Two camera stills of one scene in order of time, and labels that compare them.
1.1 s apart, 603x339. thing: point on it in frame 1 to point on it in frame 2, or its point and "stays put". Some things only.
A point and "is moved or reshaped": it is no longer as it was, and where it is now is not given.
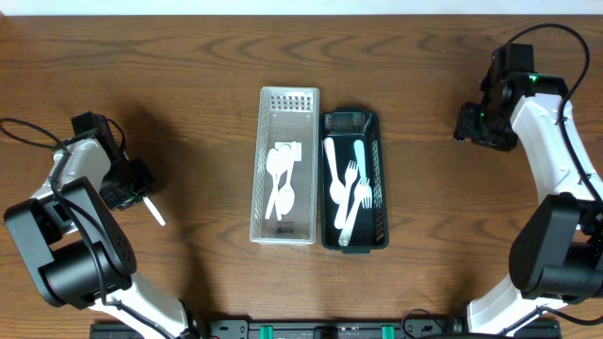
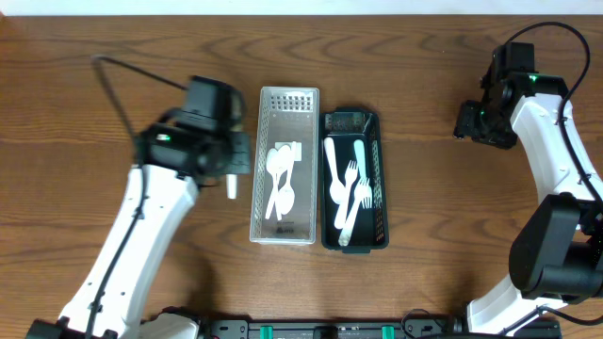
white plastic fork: x=362 y=191 stays put
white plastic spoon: x=337 y=190 stays put
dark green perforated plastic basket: x=344 y=126 stays put
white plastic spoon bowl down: x=285 y=199 stays put
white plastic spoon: x=154 y=211 is moved or reshaped
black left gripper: x=130 y=189 to x=240 y=153
